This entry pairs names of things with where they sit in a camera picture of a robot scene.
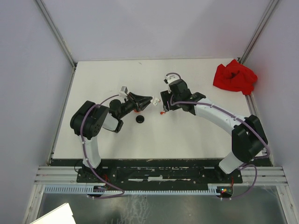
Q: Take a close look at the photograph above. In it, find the white earbud charging case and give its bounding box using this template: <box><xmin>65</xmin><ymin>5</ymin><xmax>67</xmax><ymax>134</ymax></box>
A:
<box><xmin>151</xmin><ymin>98</ymin><xmax>159</xmax><ymax>106</ymax></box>

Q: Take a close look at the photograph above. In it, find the right aluminium frame post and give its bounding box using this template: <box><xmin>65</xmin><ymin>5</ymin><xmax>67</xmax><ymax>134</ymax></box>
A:
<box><xmin>238</xmin><ymin>0</ymin><xmax>281</xmax><ymax>64</ymax></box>

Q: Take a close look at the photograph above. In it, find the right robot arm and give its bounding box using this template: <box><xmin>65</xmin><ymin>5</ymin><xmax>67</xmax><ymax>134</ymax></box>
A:
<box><xmin>160</xmin><ymin>78</ymin><xmax>270</xmax><ymax>182</ymax></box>

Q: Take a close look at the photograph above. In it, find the left aluminium frame post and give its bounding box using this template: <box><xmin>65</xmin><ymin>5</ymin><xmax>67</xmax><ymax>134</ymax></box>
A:
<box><xmin>34</xmin><ymin>0</ymin><xmax>77</xmax><ymax>68</ymax></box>

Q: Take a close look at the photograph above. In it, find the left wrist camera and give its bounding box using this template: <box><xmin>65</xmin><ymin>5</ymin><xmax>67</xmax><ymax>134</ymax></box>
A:
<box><xmin>119</xmin><ymin>86</ymin><xmax>128</xmax><ymax>98</ymax></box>

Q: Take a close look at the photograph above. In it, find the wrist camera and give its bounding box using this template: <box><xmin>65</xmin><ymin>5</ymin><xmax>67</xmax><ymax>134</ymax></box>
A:
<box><xmin>164</xmin><ymin>74</ymin><xmax>181</xmax><ymax>84</ymax></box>
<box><xmin>119</xmin><ymin>86</ymin><xmax>128</xmax><ymax>98</ymax></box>

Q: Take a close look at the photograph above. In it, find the aluminium front rail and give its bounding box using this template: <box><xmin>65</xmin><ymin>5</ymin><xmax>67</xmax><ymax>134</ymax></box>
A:
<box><xmin>34</xmin><ymin>167</ymin><xmax>288</xmax><ymax>186</ymax></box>

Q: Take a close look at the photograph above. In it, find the white paper sheet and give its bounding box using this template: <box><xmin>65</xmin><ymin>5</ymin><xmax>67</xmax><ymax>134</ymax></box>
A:
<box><xmin>32</xmin><ymin>203</ymin><xmax>76</xmax><ymax>224</ymax></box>

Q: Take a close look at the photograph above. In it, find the aluminium frame post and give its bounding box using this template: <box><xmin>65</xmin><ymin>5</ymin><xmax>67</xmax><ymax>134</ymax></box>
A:
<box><xmin>34</xmin><ymin>0</ymin><xmax>77</xmax><ymax>68</ymax></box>
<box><xmin>238</xmin><ymin>0</ymin><xmax>281</xmax><ymax>64</ymax></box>

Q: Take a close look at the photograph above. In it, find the red cloth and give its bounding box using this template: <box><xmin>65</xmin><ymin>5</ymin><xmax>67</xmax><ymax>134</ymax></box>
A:
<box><xmin>213</xmin><ymin>59</ymin><xmax>258</xmax><ymax>95</ymax></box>

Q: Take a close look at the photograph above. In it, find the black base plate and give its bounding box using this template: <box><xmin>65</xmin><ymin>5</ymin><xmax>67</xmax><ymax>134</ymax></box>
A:
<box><xmin>76</xmin><ymin>159</ymin><xmax>243</xmax><ymax>185</ymax></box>

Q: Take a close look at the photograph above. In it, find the black earbud charging case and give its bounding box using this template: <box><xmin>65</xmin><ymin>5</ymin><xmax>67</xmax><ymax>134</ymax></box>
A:
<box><xmin>135</xmin><ymin>115</ymin><xmax>145</xmax><ymax>124</ymax></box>

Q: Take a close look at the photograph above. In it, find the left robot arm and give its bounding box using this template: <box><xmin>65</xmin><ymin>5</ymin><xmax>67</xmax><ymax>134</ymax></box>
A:
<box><xmin>70</xmin><ymin>92</ymin><xmax>154</xmax><ymax>182</ymax></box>

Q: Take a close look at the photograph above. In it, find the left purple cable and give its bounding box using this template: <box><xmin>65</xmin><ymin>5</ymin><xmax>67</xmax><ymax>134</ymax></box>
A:
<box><xmin>79</xmin><ymin>94</ymin><xmax>126</xmax><ymax>199</ymax></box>

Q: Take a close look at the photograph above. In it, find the white cable duct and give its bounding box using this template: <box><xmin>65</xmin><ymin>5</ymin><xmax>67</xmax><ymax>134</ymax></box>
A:
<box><xmin>43</xmin><ymin>184</ymin><xmax>232</xmax><ymax>196</ymax></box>

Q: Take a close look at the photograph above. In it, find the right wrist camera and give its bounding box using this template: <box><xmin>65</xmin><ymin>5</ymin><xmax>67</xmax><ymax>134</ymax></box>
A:
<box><xmin>164</xmin><ymin>74</ymin><xmax>181</xmax><ymax>84</ymax></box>

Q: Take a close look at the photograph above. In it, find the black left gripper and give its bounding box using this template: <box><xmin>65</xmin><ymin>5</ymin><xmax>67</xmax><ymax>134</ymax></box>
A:
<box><xmin>119</xmin><ymin>91</ymin><xmax>153</xmax><ymax>119</ymax></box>

